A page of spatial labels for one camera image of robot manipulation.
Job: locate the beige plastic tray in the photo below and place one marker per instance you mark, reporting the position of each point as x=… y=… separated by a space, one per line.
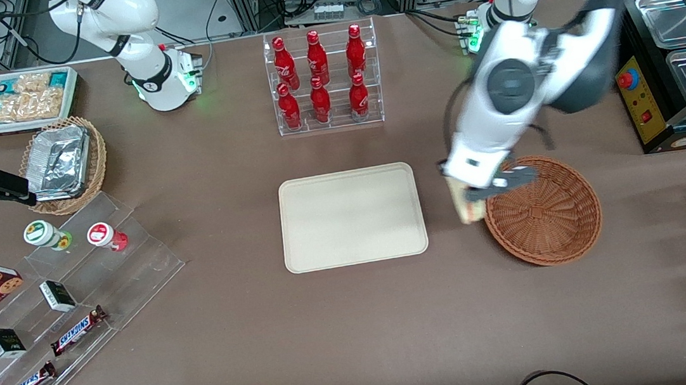
x=352 y=217

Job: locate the small bottle green label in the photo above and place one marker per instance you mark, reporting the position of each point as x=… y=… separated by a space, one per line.
x=44 y=234

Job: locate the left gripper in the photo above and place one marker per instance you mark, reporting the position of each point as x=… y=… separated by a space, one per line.
x=439 y=164

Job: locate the light wicker basket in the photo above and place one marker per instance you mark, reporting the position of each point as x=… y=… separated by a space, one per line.
x=97 y=161

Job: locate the teal snack pack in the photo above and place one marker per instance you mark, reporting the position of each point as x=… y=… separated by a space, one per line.
x=58 y=79
x=0 y=88

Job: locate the small black box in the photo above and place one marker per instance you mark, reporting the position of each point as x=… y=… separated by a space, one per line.
x=5 y=343
x=57 y=296

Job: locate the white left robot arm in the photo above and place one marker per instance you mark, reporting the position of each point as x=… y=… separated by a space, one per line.
x=519 y=53

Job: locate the clear acrylic stepped display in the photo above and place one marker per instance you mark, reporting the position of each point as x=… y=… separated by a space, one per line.
x=134 y=265

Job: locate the red cola bottle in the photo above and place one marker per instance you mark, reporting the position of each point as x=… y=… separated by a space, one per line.
x=317 y=58
x=358 y=98
x=289 y=109
x=320 y=102
x=355 y=51
x=285 y=64

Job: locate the clear rice cracker bag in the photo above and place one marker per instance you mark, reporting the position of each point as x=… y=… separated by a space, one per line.
x=28 y=106
x=32 y=82

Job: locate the stack of foil trays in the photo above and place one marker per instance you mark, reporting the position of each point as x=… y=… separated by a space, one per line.
x=59 y=162

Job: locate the grey power strip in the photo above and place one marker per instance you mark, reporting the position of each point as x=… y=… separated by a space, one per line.
x=328 y=11

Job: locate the small bottle red label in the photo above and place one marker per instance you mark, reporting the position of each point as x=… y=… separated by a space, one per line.
x=105 y=236

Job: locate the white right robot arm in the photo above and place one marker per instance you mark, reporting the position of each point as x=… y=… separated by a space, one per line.
x=140 y=22

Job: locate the sandwich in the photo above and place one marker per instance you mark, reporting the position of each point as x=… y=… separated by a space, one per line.
x=469 y=210

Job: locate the round brown wicker basket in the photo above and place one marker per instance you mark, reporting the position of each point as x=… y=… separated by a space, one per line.
x=544 y=222

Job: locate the clear acrylic bottle rack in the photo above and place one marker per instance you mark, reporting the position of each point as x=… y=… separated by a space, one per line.
x=330 y=127

